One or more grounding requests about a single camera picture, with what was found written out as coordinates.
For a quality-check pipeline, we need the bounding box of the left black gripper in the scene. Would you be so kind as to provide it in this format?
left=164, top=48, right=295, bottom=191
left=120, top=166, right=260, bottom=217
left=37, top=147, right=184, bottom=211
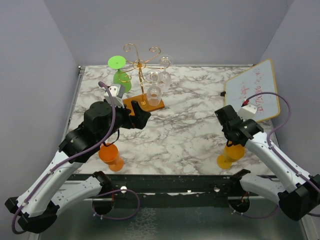
left=97, top=99, right=151, bottom=144

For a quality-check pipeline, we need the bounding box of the clear wine glass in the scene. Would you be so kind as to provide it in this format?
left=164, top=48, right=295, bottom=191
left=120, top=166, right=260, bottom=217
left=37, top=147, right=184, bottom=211
left=145, top=69, right=162, bottom=107
left=157, top=55, right=173, bottom=93

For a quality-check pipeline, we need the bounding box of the orange plastic wine glass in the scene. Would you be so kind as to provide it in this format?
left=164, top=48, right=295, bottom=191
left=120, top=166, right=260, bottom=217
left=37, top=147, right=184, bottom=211
left=98, top=144, right=124, bottom=172

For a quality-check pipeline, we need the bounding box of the green plastic wine glass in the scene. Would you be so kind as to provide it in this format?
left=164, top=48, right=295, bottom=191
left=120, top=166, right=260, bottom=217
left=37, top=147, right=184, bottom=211
left=107, top=55, right=132, bottom=93

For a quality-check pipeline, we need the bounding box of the yellow plastic glass front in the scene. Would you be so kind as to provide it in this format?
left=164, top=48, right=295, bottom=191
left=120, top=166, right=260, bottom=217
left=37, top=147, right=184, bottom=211
left=216, top=144, right=246, bottom=170

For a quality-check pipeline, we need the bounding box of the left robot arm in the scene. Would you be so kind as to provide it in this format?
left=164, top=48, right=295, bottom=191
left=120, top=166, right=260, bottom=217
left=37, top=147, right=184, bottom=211
left=5, top=101, right=151, bottom=234

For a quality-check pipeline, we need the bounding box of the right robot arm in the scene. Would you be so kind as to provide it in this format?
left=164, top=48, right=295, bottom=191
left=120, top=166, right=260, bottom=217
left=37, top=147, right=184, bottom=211
left=215, top=105, right=320, bottom=221

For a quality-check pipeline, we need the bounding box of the small whiteboard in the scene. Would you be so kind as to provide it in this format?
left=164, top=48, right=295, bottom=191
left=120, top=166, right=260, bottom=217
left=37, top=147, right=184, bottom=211
left=224, top=59, right=281, bottom=122

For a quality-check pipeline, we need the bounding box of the gold wire glass rack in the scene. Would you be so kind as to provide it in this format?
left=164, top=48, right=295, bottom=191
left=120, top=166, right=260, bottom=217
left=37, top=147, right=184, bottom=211
left=123, top=43, right=165, bottom=112

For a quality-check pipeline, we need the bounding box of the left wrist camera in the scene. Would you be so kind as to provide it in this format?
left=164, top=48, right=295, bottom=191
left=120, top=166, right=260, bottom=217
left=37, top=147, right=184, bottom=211
left=108, top=84, right=125, bottom=108

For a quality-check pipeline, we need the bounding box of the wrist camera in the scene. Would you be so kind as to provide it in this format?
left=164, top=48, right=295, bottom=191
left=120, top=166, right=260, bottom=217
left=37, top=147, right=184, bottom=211
left=237, top=100, right=258, bottom=121
left=108, top=84, right=125, bottom=108

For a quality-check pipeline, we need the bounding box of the black metal base frame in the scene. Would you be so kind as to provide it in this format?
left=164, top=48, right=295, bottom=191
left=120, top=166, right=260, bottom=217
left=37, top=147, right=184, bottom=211
left=71, top=171, right=253, bottom=208

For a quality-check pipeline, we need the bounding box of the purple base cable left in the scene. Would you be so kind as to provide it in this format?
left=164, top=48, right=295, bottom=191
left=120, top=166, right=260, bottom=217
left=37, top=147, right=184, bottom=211
left=91, top=188, right=141, bottom=221

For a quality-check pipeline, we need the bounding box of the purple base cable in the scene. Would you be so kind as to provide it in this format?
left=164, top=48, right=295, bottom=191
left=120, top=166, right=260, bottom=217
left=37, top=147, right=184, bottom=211
left=91, top=188, right=141, bottom=221
left=231, top=174, right=280, bottom=221

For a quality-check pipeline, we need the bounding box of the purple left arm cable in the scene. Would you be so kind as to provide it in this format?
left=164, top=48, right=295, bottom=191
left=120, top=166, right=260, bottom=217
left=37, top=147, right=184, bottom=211
left=11, top=81, right=117, bottom=235

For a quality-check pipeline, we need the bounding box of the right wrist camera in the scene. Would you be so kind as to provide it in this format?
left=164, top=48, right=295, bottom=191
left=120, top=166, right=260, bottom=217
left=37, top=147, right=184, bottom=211
left=237, top=100, right=258, bottom=121

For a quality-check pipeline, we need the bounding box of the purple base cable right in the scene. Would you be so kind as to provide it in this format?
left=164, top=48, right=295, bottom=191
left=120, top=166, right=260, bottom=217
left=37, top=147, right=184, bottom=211
left=231, top=174, right=280, bottom=221

